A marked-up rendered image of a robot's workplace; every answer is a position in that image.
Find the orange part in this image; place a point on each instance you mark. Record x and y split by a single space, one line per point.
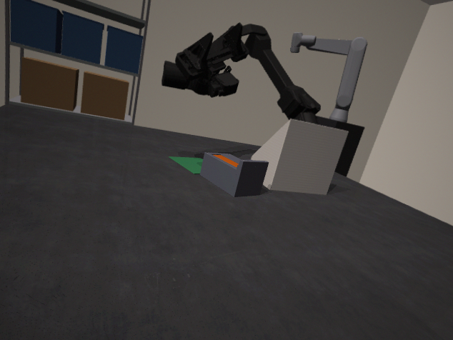
227 160

